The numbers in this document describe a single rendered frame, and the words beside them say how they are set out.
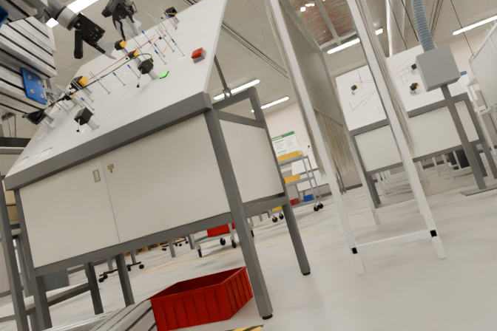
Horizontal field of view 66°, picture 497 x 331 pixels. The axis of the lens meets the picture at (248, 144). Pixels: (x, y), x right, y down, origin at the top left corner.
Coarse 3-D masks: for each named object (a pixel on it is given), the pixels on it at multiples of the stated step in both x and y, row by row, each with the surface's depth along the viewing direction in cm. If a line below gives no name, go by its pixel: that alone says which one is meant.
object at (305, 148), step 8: (304, 152) 1085; (312, 152) 1070; (312, 160) 1050; (296, 168) 1058; (304, 168) 1044; (312, 168) 1030; (320, 168) 1015; (336, 168) 1044; (304, 176) 1033; (312, 176) 1025; (320, 176) 1017; (336, 176) 1000; (296, 184) 1038; (304, 184) 1032; (312, 184) 1024; (320, 184) 1016; (328, 184) 1006; (304, 192) 1089
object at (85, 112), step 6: (84, 108) 168; (78, 114) 167; (84, 114) 166; (90, 114) 169; (78, 120) 165; (84, 120) 166; (90, 120) 170; (78, 126) 164; (90, 126) 171; (96, 126) 172
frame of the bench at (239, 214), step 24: (216, 120) 147; (240, 120) 170; (216, 144) 145; (216, 216) 144; (240, 216) 140; (288, 216) 191; (24, 240) 185; (144, 240) 157; (240, 240) 140; (72, 264) 172; (120, 264) 232; (264, 288) 138; (48, 312) 182; (264, 312) 136
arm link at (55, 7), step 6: (48, 0) 144; (54, 0) 146; (48, 6) 144; (54, 6) 145; (60, 6) 146; (66, 6) 148; (48, 12) 144; (54, 12) 146; (60, 12) 146; (54, 18) 148
